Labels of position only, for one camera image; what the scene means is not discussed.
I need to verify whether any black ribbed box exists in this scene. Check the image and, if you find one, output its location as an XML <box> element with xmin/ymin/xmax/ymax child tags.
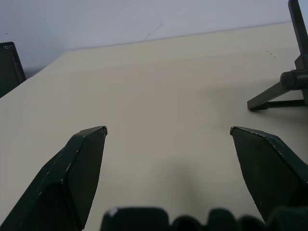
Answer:
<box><xmin>0</xmin><ymin>41</ymin><xmax>26</xmax><ymax>98</ymax></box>

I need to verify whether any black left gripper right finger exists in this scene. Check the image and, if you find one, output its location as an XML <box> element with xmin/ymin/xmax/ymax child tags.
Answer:
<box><xmin>230</xmin><ymin>126</ymin><xmax>308</xmax><ymax>225</ymax></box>

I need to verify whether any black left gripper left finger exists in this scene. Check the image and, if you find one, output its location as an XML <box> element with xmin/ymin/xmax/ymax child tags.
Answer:
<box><xmin>0</xmin><ymin>125</ymin><xmax>108</xmax><ymax>231</ymax></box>

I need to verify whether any black tripod board stand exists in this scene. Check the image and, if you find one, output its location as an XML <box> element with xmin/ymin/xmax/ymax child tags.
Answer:
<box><xmin>247</xmin><ymin>0</ymin><xmax>308</xmax><ymax>111</ymax></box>

